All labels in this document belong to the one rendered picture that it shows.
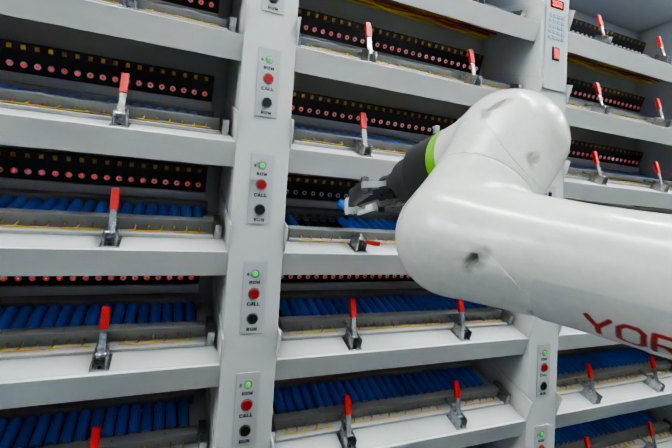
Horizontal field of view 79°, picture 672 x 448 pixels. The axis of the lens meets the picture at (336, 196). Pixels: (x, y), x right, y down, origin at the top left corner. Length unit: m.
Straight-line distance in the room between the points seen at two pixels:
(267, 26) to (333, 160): 0.27
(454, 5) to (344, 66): 0.31
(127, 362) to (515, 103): 0.67
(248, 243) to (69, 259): 0.26
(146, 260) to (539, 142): 0.58
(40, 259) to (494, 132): 0.63
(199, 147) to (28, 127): 0.24
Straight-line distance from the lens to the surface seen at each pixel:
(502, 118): 0.41
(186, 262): 0.72
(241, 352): 0.76
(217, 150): 0.72
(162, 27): 0.77
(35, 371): 0.78
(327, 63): 0.81
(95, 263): 0.73
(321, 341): 0.84
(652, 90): 1.79
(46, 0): 0.79
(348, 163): 0.78
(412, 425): 1.00
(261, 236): 0.72
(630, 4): 1.67
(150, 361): 0.77
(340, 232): 0.82
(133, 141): 0.72
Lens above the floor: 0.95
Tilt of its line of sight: 3 degrees up
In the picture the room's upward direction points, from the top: 3 degrees clockwise
